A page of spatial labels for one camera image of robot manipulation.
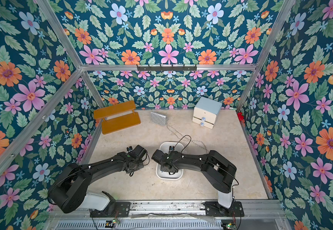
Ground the white plastic storage tray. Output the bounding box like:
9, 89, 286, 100
156, 141, 184, 180

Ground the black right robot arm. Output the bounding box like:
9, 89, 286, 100
152, 150, 239, 209

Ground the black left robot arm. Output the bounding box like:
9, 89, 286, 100
48, 145, 147, 214

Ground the silver quilted pouch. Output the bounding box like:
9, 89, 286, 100
150, 112, 167, 126

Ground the orange wooden two-tier shelf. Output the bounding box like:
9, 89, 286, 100
94, 101, 141, 135

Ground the small white drawer cabinet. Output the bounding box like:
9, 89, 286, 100
192, 97, 222, 129

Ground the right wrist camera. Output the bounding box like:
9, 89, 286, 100
169, 146, 175, 153

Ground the thin metal chain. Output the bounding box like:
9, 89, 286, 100
165, 122, 209, 153

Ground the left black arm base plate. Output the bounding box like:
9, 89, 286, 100
90, 201, 131, 218

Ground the aluminium front rail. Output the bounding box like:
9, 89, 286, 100
44, 199, 292, 230

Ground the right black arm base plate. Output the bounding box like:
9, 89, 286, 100
203, 200, 245, 217

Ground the red object at wall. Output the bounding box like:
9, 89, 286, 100
237, 112, 245, 123

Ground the black wall hook rail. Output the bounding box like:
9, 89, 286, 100
136, 64, 198, 71

